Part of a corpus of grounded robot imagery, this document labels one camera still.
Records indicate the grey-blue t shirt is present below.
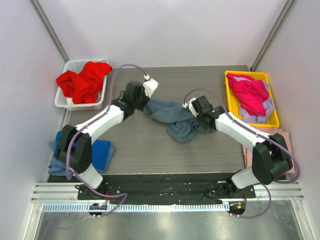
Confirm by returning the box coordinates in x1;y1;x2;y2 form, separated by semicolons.
143;99;208;143

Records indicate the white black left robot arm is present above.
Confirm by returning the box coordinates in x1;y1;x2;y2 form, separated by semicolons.
55;78;159;200

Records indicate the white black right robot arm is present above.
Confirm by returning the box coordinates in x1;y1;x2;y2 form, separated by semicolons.
187;96;293;198

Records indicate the magenta pink t shirt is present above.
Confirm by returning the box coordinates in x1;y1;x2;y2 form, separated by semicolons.
226;73;269;116

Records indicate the red t shirt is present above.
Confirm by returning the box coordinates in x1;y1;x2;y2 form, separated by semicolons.
56;61;113;104

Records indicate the light pink folded t shirt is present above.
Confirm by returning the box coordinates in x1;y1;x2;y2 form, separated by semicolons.
242;127;292;168

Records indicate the lavender purple t shirt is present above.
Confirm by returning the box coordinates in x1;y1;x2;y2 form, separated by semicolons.
238;80;275;124

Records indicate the white perforated plastic basket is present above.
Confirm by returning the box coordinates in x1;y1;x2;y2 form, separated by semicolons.
54;58;109;111

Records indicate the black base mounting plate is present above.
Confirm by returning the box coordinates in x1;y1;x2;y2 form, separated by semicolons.
76;174;257;205

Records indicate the blue patterned cloth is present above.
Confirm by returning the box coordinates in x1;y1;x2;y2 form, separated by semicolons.
47;138;116;177

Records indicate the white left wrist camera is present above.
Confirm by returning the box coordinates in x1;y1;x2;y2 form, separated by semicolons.
142;78;159;99

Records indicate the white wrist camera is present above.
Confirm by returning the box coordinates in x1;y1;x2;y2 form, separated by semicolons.
182;97;200;118
142;78;159;99

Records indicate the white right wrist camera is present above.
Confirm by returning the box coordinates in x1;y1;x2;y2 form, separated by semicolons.
182;97;200;118

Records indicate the aluminium front frame rail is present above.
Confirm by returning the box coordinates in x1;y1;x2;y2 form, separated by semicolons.
31;182;305;203

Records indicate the white slotted cable duct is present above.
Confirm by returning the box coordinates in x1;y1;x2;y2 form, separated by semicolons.
42;201;230;214

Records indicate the right aluminium corner post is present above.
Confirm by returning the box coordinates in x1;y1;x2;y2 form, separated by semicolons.
248;0;297;72

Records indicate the aluminium corner post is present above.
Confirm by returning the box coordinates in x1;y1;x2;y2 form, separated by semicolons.
29;0;70;63
248;0;297;72

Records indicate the left aluminium corner post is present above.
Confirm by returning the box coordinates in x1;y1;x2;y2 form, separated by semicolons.
29;0;70;63

